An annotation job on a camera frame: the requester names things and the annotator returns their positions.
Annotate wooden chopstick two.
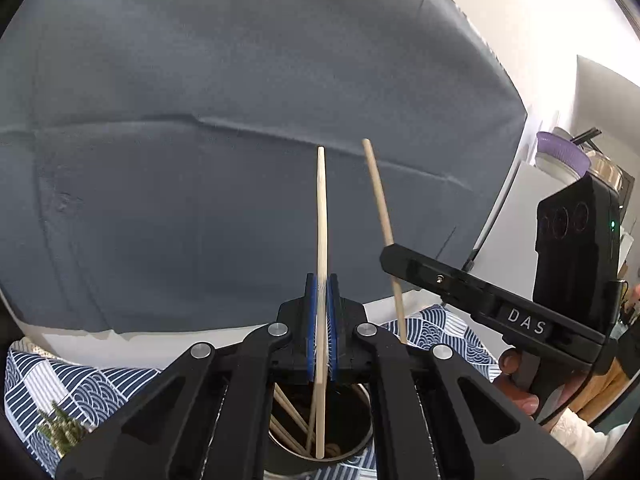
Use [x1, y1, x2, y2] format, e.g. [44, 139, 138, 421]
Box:
[269, 416, 309, 457]

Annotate wooden chopstick four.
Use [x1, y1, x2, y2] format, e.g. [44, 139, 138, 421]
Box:
[312, 146, 329, 460]

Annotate wooden chopstick seven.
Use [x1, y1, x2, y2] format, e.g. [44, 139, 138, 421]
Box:
[362, 139, 408, 344]

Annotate wooden chopstick one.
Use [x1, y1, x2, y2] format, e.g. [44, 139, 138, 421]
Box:
[273, 384, 309, 434]

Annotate person right hand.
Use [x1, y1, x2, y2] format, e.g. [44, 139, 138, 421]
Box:
[491, 349, 576, 434]

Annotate yellow cloth on floor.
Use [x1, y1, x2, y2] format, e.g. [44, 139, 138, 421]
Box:
[570, 359, 630, 424]

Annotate black cylindrical utensil holder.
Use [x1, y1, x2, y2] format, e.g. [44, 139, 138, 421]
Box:
[261, 381, 377, 480]

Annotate small potted succulent plant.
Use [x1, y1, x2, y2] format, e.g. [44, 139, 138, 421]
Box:
[37, 401, 89, 457]

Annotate steel pot on fridge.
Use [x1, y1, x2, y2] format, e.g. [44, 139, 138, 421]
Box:
[587, 151, 632, 195]

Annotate blue white patterned tablecloth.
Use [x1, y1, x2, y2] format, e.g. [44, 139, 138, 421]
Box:
[3, 304, 499, 477]

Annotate purple colander bowl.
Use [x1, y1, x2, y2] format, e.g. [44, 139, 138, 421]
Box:
[536, 131, 590, 177]

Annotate black chopsticks in colander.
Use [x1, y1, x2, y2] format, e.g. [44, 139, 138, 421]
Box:
[570, 128, 602, 145]

